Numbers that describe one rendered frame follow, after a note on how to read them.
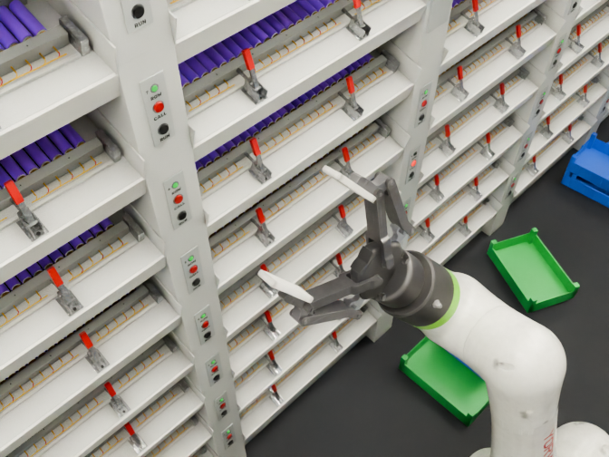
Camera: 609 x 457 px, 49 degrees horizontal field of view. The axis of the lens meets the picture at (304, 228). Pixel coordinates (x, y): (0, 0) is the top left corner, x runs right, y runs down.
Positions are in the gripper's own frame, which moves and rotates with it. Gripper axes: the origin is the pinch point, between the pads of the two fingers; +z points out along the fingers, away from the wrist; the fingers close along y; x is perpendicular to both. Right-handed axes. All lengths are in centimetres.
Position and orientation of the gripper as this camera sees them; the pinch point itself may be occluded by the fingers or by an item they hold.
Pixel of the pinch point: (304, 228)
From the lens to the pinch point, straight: 74.1
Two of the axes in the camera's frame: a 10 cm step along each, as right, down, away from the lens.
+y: 5.2, -8.5, -0.5
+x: 5.7, 4.0, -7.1
